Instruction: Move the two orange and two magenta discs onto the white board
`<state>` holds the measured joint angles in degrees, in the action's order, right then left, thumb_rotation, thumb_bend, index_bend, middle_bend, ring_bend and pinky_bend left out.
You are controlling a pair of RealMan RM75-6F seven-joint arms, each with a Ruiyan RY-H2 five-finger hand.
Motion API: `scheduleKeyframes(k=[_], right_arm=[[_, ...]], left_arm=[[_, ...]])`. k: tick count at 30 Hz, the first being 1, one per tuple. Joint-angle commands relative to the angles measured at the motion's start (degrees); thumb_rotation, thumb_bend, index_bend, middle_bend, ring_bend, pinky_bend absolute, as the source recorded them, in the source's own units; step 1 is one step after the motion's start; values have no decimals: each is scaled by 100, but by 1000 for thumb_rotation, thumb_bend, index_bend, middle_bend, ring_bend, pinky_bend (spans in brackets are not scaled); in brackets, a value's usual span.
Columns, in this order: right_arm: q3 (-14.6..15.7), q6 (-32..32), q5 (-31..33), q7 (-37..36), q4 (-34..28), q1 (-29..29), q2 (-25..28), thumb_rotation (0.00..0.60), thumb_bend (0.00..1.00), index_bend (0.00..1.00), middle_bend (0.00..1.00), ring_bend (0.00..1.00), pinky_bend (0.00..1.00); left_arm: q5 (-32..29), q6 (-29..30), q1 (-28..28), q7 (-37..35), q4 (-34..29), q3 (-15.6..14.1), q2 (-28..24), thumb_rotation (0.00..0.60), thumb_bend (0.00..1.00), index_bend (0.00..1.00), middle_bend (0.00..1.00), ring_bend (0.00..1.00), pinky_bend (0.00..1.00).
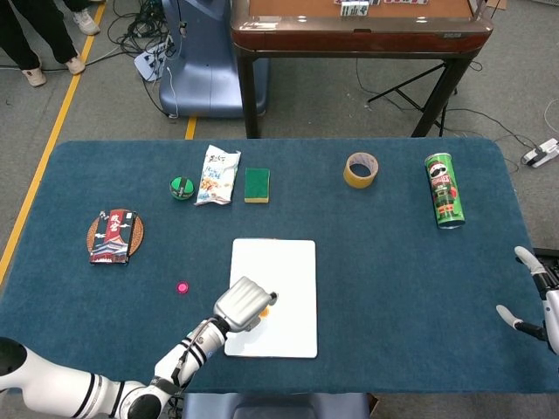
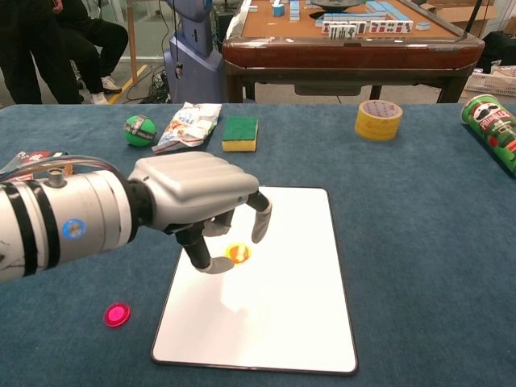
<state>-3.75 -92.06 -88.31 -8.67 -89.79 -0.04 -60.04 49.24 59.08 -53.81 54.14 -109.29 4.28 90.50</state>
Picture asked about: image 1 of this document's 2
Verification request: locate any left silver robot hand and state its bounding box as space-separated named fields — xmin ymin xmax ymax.
xmin=211 ymin=276 xmax=280 ymax=333

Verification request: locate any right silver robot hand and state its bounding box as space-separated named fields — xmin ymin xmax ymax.
xmin=495 ymin=245 xmax=559 ymax=354

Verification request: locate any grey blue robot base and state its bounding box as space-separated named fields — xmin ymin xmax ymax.
xmin=181 ymin=392 xmax=372 ymax=419

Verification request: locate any white magnetic board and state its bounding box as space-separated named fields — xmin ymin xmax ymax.
xmin=224 ymin=237 xmax=319 ymax=360

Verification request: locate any green and yellow sponge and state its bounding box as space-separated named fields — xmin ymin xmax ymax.
xmin=244 ymin=168 xmax=272 ymax=205

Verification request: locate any round woven coaster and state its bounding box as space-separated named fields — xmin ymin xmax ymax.
xmin=86 ymin=208 xmax=146 ymax=263

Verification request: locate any white snack bag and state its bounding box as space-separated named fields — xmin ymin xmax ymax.
xmin=193 ymin=144 xmax=243 ymax=207

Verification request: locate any black and red printed box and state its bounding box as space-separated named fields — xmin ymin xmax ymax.
xmin=88 ymin=209 xmax=138 ymax=266

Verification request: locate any green Pringles can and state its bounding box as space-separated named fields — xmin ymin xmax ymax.
xmin=424 ymin=152 xmax=466 ymax=230

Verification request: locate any yellow tape roll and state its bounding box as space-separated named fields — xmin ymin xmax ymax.
xmin=342 ymin=152 xmax=380 ymax=190

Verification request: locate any white power strip with plugs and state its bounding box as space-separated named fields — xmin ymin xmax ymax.
xmin=133 ymin=41 xmax=174 ymax=83

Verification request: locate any brown mahjong table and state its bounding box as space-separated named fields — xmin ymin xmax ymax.
xmin=229 ymin=0 xmax=494 ymax=140

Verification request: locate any bamboo mahjong tile row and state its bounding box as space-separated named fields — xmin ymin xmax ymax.
xmin=340 ymin=1 xmax=370 ymax=17

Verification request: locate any seated person in black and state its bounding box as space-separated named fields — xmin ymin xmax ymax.
xmin=64 ymin=0 xmax=101 ymax=37

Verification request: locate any standing person in black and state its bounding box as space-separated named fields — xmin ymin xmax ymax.
xmin=0 ymin=0 xmax=87 ymax=87

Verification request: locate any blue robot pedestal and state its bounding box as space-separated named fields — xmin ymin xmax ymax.
xmin=157 ymin=0 xmax=270 ymax=119

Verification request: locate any floor cable bundle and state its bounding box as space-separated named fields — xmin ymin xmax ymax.
xmin=104 ymin=0 xmax=178 ymax=84

